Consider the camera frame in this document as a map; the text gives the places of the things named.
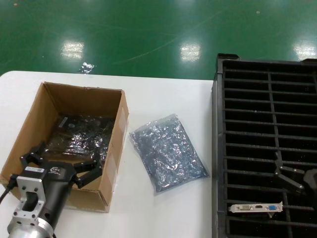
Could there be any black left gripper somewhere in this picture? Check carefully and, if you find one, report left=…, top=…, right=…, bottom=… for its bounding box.
left=19, top=140, right=105, bottom=228

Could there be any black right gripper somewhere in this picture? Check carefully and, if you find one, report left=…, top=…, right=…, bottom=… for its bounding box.
left=273, top=151, right=317, bottom=197

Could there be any dark antistatic bag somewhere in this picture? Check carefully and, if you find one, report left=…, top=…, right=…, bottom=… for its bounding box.
left=47, top=113, right=116, bottom=160

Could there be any brown cardboard box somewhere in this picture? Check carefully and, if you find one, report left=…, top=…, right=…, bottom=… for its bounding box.
left=0, top=81, right=130, bottom=213

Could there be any black slotted plastic container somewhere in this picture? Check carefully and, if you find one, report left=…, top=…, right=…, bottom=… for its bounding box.
left=211, top=53, right=317, bottom=238

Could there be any shiny foil scrap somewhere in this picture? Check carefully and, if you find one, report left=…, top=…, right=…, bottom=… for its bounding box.
left=78, top=62, right=96, bottom=74

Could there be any crinkled grey antistatic bag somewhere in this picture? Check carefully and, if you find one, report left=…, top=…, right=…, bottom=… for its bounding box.
left=129, top=113, right=211, bottom=194

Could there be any left wrist camera silver bracket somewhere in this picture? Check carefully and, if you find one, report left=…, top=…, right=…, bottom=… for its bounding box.
left=13, top=166, right=48, bottom=223

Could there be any graphics card with silver bracket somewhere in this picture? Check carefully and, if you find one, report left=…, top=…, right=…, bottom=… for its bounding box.
left=229, top=201, right=283, bottom=219

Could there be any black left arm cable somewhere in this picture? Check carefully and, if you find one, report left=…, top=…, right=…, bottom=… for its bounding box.
left=0, top=174, right=18, bottom=204

